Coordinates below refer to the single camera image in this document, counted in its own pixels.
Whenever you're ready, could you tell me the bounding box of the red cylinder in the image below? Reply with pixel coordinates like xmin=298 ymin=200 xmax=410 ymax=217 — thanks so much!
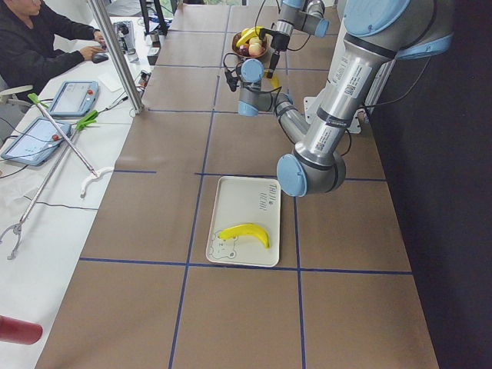
xmin=0 ymin=316 xmax=43 ymax=345

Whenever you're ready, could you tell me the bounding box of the white bear tray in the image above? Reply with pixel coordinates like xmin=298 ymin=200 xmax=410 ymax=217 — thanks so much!
xmin=205 ymin=176 xmax=281 ymax=268

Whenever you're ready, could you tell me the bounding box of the silver aluminium frame post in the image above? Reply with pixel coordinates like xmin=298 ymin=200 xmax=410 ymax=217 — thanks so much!
xmin=88 ymin=0 xmax=144 ymax=115

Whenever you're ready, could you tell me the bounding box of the brown wicker basket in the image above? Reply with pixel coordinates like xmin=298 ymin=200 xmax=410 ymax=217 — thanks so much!
xmin=231 ymin=32 xmax=268 ymax=58

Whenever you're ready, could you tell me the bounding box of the pink white peach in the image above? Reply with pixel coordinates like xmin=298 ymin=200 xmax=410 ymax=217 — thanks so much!
xmin=249 ymin=43 xmax=264 ymax=58

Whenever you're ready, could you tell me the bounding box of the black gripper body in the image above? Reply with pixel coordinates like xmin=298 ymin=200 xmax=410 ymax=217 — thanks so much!
xmin=271 ymin=31 xmax=289 ymax=52

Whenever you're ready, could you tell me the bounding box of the green handled reacher grabber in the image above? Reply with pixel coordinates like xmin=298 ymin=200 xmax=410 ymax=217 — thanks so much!
xmin=28 ymin=93 xmax=114 ymax=198

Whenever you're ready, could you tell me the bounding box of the yellow banana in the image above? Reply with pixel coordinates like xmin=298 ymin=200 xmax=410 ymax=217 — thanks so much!
xmin=268 ymin=74 xmax=281 ymax=90
xmin=218 ymin=223 xmax=270 ymax=248
xmin=233 ymin=26 xmax=263 ymax=48

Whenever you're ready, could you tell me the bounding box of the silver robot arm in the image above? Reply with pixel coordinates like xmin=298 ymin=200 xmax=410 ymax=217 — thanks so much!
xmin=260 ymin=1 xmax=330 ymax=78
xmin=238 ymin=1 xmax=454 ymax=197

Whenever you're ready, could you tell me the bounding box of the person in black jacket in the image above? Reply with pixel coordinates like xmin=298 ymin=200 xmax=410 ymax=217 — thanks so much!
xmin=1 ymin=1 xmax=105 ymax=94

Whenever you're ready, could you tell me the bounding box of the blue teach pendant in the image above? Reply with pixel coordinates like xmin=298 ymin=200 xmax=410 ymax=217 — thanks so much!
xmin=1 ymin=117 xmax=71 ymax=166
xmin=48 ymin=81 xmax=99 ymax=118

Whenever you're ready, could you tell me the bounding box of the blue teach pendant far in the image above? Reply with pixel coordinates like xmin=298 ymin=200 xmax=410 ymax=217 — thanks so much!
xmin=48 ymin=81 xmax=99 ymax=118

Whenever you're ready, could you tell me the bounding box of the black computer mouse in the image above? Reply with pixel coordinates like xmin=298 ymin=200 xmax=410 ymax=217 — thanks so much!
xmin=91 ymin=53 xmax=108 ymax=64

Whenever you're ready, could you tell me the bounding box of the blue teach pendant near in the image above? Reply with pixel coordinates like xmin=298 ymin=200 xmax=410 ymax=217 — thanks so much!
xmin=1 ymin=117 xmax=71 ymax=166

